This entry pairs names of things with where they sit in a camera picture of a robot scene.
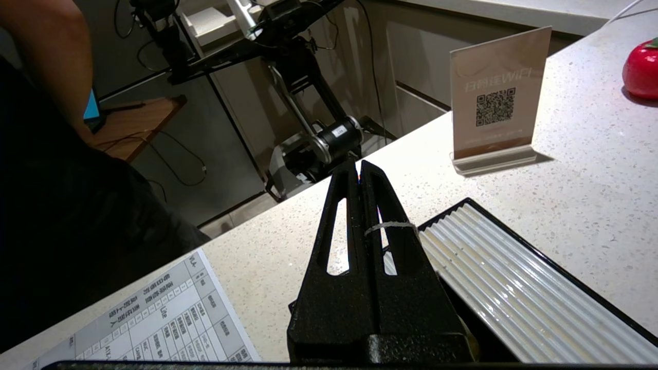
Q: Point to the white plastic stand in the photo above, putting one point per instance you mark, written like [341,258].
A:
[216,23]

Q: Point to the small wooden side table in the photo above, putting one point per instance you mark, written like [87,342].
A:
[139,123]

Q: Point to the laptop with blue screen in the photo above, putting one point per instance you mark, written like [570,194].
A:
[93,110]

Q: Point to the person in black shirt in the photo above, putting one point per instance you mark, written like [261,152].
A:
[67,205]

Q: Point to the black tissue box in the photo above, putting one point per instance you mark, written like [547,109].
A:
[524,288]

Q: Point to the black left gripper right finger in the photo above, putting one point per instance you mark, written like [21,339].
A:
[411,308]

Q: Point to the red tomato toy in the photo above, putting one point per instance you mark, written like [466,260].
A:
[642,69]

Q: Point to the printed white menu sheet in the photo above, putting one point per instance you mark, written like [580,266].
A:
[169,324]

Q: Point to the white kitchen base cabinet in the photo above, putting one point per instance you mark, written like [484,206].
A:
[437,61]

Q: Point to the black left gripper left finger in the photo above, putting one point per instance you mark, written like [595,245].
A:
[329,308]

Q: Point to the beige QR code sign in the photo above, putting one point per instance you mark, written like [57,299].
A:
[496,97]

